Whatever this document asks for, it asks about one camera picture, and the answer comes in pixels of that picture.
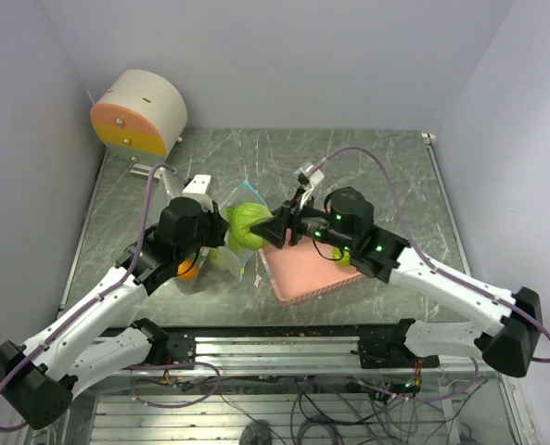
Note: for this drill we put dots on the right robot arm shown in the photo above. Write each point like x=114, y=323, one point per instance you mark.
x=501, y=327

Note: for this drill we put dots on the light green round fruit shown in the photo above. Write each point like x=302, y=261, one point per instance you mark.
x=341, y=257

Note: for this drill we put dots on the dotted clear zip bag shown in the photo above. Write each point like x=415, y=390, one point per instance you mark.
x=199, y=257

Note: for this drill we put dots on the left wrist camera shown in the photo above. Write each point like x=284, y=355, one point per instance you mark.
x=198, y=189

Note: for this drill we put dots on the pale cabbage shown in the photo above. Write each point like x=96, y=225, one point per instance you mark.
x=223, y=258
x=241, y=218

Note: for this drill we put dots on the white corner clip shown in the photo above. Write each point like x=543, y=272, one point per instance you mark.
x=429, y=138

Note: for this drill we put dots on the white bracket block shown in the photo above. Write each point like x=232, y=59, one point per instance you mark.
x=140, y=170

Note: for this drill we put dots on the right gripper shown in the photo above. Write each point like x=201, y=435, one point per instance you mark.
x=274, y=228

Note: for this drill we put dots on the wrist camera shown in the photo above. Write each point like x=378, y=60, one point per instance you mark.
x=309, y=178
x=198, y=189

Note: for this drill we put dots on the round drawer cabinet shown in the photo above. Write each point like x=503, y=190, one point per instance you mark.
x=141, y=117

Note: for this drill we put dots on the blue zipper clear bag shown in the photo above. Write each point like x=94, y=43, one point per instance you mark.
x=243, y=193

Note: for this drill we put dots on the orange mango fruit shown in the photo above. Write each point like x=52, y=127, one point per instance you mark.
x=187, y=270

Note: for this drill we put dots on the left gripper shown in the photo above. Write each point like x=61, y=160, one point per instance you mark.
x=219, y=227

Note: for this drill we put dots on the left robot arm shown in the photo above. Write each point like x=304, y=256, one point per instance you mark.
x=41, y=376

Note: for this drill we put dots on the aluminium rail frame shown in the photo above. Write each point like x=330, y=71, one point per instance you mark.
x=347, y=384

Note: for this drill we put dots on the pink plastic basket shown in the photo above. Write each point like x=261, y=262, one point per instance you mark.
x=298, y=272

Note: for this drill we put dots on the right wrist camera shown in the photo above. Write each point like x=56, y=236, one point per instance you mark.
x=309, y=178

